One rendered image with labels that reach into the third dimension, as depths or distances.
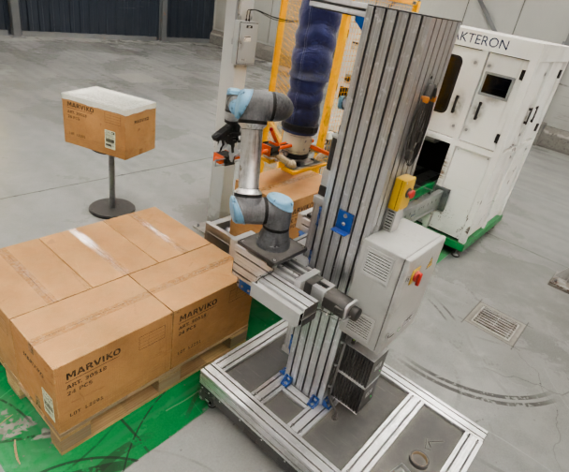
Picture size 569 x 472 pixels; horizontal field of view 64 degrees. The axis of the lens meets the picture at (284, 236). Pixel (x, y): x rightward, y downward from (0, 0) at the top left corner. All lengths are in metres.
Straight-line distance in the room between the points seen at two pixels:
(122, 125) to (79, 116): 0.41
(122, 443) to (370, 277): 1.45
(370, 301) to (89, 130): 2.84
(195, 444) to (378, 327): 1.13
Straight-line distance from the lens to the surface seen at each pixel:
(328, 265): 2.02
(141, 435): 2.55
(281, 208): 1.87
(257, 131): 1.85
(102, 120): 3.93
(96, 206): 4.46
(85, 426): 2.49
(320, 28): 2.64
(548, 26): 10.98
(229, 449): 2.52
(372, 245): 1.80
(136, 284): 2.55
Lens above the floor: 2.04
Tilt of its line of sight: 29 degrees down
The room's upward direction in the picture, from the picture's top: 11 degrees clockwise
